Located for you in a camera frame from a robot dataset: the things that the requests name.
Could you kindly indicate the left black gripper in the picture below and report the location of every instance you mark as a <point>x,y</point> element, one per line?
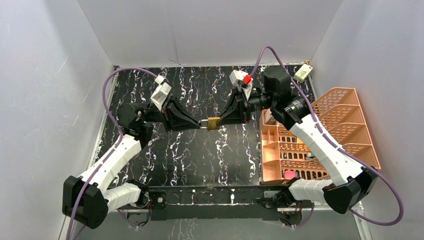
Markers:
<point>166,112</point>

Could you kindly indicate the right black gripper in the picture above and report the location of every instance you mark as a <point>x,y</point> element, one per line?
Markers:
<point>238,106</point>

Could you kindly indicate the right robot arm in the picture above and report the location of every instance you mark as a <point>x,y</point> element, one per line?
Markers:
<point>349,182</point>

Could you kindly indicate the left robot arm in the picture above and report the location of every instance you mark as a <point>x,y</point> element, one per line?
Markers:
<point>88,198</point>

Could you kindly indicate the orange desk organizer tray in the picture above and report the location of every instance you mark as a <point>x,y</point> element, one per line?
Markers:
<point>281,150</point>

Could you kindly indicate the white box in corner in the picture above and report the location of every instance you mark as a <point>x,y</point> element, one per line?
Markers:
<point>302,73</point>

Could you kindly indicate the pink eraser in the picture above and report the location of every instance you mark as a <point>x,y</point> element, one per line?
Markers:
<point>289,174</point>

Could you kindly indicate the orange mesh file rack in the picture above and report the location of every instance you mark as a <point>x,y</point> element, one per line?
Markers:
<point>341,114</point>

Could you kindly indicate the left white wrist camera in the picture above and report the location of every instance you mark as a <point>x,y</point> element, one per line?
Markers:
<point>161,92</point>

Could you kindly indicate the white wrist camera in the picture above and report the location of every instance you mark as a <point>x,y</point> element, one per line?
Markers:
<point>242,81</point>
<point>161,92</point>

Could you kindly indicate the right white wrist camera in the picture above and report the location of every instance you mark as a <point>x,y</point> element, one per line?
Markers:
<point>242,81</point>

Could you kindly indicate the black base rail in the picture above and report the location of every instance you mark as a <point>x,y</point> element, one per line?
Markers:
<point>266,202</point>

